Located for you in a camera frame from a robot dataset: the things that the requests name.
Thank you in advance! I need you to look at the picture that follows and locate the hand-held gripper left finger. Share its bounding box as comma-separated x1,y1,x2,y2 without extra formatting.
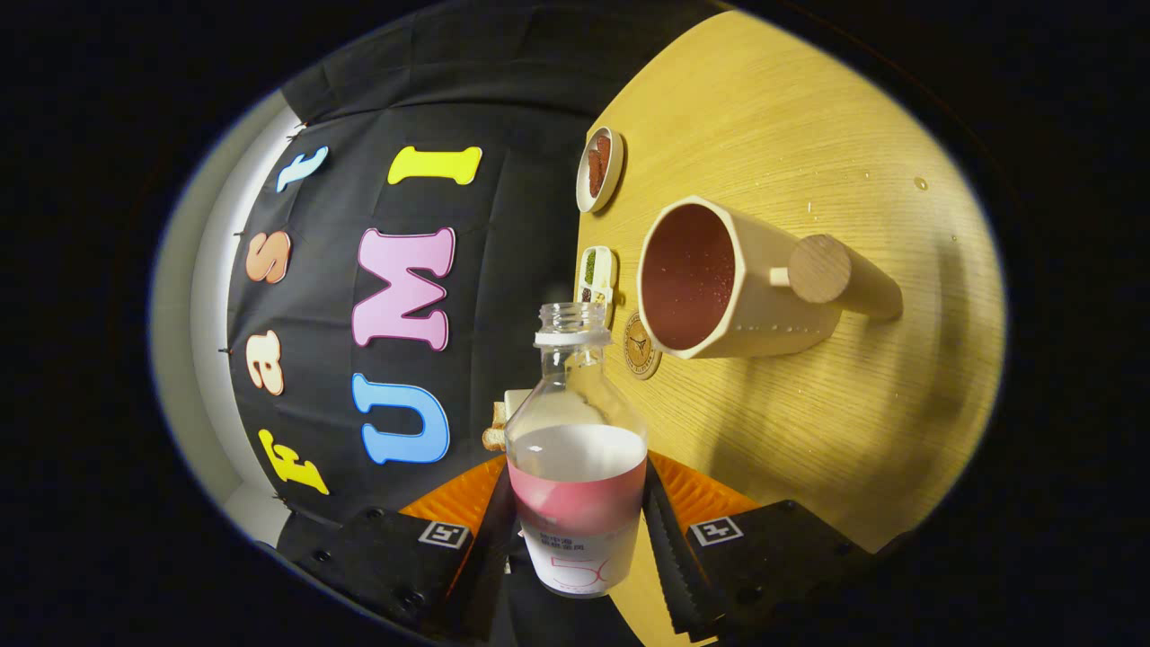
274,454,522,643

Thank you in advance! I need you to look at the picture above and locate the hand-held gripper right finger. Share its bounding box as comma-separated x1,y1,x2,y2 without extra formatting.
640,449,886,643

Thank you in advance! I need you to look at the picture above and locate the clear juice bottle pink label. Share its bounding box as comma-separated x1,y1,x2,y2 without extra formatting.
504,302,650,599

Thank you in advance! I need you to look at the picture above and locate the round brown coaster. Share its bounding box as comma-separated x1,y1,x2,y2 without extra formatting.
624,310,663,381

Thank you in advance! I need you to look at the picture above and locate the cream cup wooden handle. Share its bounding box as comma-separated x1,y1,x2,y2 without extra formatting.
636,195,904,360

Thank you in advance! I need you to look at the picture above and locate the wooden table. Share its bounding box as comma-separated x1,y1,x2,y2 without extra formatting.
539,9,1007,647

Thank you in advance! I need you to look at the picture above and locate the white divided seasoning dish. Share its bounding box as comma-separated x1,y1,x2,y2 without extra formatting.
575,245,619,329

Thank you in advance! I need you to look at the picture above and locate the black backdrop cloth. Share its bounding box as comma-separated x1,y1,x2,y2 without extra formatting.
225,0,729,549

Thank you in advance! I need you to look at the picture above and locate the white round plate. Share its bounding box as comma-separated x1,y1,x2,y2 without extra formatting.
576,126,625,215

